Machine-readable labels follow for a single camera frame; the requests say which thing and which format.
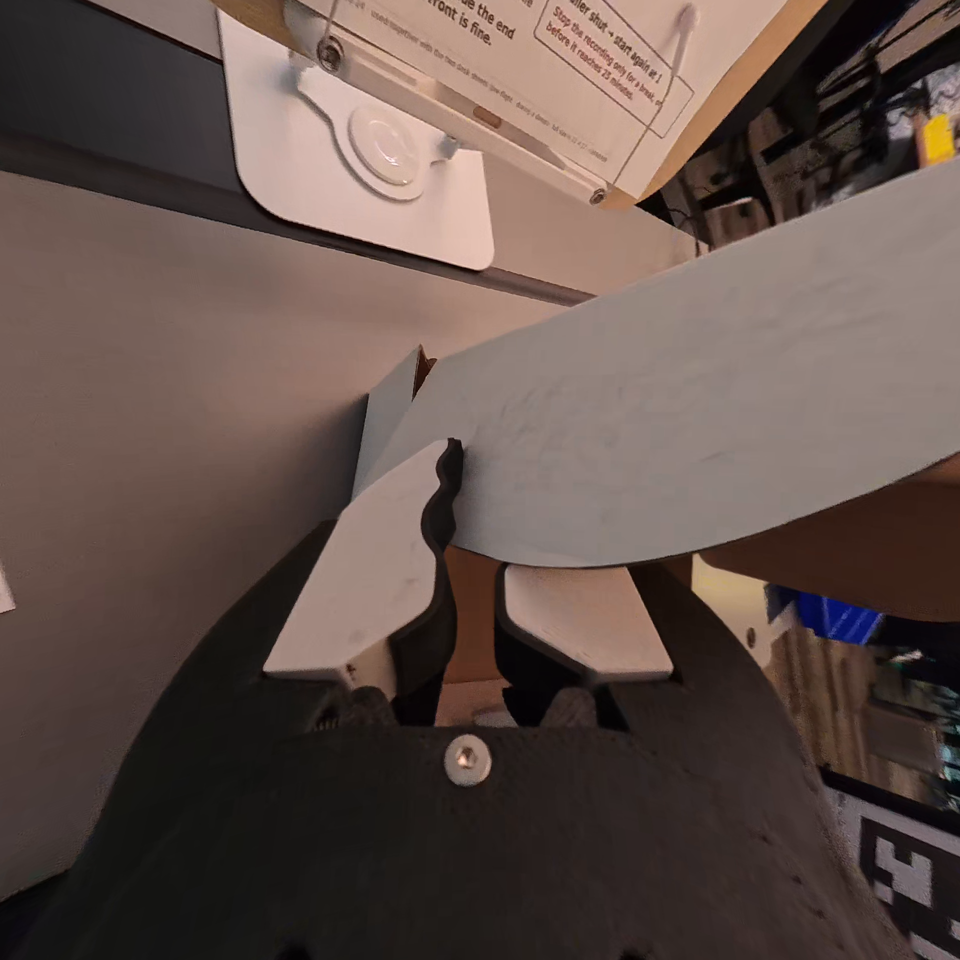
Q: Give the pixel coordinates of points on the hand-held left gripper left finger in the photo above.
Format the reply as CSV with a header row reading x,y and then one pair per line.
x,y
375,570

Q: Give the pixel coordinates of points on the wooden board with instruction sheet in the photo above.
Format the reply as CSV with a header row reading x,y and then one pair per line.
x,y
570,75

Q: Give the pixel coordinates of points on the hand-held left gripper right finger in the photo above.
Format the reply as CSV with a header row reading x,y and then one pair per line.
x,y
577,615

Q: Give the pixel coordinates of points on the white cardboard box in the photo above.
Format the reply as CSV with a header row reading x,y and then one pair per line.
x,y
675,412

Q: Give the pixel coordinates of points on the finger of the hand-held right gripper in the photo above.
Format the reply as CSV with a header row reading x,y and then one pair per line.
x,y
731,600

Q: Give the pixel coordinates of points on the blue bin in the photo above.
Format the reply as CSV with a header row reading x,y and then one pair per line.
x,y
832,619

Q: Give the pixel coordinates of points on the white metal stand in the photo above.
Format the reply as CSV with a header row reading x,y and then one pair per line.
x,y
300,172

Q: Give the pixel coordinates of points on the white paper slip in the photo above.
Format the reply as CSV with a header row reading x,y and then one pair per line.
x,y
5,589

